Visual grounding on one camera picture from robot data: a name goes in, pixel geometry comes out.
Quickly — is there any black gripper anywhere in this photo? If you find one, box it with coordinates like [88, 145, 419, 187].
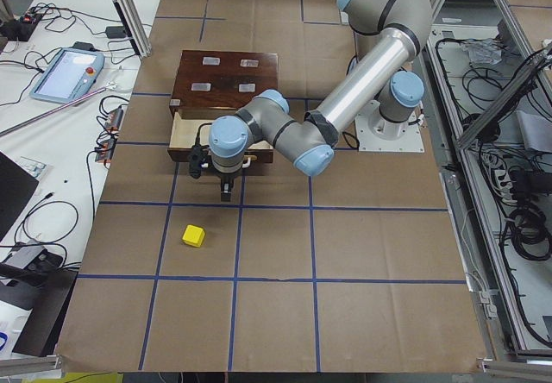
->
[217, 172, 239, 203]

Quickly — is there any white drawer handle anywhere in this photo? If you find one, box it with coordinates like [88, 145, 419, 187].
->
[201, 155, 252, 173]

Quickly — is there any yellow block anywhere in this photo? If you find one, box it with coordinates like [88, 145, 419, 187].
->
[182, 224, 205, 248]

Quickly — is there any light wood drawer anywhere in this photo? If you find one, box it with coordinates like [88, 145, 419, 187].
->
[167, 113, 274, 163]

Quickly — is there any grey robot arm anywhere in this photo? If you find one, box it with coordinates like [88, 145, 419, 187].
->
[209, 0, 432, 202]

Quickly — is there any dark wooden drawer cabinet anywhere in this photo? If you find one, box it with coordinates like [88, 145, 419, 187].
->
[169, 50, 279, 119]

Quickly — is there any metal rod on table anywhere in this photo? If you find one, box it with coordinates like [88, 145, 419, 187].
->
[0, 85, 114, 137]

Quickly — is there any blue teach pendant tablet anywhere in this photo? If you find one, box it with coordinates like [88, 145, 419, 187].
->
[29, 47, 105, 104]

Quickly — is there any black power adapter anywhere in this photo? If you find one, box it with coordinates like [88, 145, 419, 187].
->
[104, 26, 127, 39]

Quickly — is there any black laptop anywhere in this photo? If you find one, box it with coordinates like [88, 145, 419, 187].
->
[0, 153, 39, 239]

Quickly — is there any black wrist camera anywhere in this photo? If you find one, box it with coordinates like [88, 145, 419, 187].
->
[188, 143, 206, 179]

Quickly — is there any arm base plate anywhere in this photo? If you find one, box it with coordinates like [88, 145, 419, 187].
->
[354, 100, 425, 154]
[340, 11, 349, 25]

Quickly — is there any aluminium frame post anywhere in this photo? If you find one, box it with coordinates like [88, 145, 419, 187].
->
[111, 0, 152, 59]

